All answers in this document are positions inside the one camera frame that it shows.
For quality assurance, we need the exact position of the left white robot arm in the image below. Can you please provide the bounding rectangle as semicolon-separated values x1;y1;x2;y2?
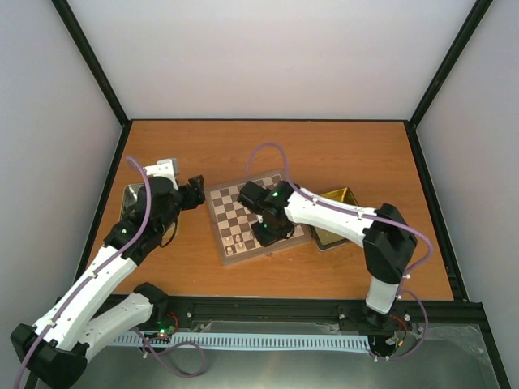
11;175;205;388

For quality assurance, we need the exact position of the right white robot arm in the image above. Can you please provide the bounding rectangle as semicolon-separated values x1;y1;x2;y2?
237;181;417;329

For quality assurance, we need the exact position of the wooden chess board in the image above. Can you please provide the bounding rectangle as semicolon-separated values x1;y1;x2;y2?
204;169;313;268

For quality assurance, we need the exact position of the left controller board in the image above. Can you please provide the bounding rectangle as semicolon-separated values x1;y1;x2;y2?
144;312;179;344

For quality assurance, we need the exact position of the silver metal tin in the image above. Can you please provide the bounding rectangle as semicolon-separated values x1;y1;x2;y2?
120;183;144;219

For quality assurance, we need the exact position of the gold metal tin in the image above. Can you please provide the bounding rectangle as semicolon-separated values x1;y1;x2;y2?
310;187;358;251

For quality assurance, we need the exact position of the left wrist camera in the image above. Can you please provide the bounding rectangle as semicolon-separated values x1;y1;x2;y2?
144;158;179;190

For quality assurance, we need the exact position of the light blue cable duct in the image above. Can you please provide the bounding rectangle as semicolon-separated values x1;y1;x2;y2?
111;331;372;353

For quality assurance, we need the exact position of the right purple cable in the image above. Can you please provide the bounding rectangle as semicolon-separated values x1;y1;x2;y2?
245;142;434;362

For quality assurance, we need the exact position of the black aluminium frame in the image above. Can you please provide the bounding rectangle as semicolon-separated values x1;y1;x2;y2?
24;0;514;389

